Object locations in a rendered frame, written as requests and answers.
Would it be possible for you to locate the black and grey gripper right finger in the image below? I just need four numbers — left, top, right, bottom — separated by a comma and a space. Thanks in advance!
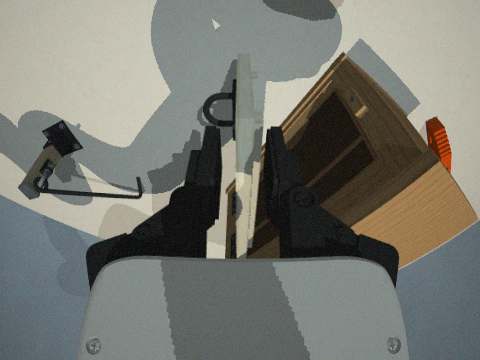
263, 126, 399, 288

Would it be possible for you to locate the orange spirit level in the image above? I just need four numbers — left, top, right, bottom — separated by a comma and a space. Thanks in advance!
426, 117, 452, 174

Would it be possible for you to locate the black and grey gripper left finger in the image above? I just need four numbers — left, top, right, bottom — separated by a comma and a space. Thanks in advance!
86, 126, 222, 291

